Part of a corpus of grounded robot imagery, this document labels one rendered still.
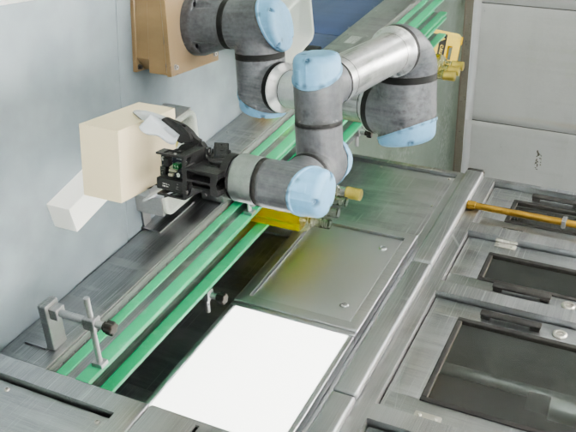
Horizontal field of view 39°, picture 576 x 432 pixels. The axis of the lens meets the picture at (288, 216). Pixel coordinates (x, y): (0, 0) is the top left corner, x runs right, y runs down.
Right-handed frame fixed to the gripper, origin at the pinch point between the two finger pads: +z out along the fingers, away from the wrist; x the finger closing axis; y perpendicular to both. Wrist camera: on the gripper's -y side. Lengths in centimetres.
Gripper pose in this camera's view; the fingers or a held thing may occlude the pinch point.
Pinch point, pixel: (138, 152)
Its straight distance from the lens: 137.5
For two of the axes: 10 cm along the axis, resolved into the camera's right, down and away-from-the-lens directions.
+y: -4.5, 3.3, -8.3
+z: -8.9, -2.0, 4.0
